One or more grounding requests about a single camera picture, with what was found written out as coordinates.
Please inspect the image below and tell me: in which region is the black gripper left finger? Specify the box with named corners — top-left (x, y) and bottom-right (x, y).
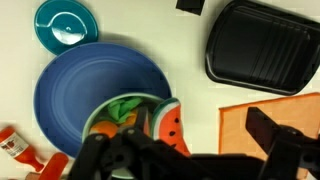
top-left (68, 107), bottom-right (174, 180)

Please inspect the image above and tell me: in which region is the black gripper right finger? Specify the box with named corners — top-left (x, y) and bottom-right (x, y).
top-left (246, 107), bottom-right (320, 180)

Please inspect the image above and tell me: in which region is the pineapple plush toy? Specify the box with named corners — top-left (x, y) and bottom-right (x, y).
top-left (107, 96), bottom-right (148, 128)

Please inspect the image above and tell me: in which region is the watermelon slice plush toy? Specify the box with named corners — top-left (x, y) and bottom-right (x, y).
top-left (149, 97), bottom-right (192, 158)

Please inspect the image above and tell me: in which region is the light green bowl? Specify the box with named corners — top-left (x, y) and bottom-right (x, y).
top-left (81, 92), bottom-right (168, 180)

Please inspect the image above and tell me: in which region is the orange cloth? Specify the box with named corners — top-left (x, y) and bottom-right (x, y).
top-left (218, 92), bottom-right (320, 180)

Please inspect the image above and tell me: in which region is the blue plate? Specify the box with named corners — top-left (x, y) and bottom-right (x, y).
top-left (33, 41), bottom-right (173, 159)

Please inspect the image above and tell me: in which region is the black grill tray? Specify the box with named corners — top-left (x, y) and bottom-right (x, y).
top-left (204, 0), bottom-right (320, 97)

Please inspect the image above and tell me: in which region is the black tape patch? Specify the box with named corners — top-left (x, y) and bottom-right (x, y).
top-left (175, 0), bottom-right (205, 16)

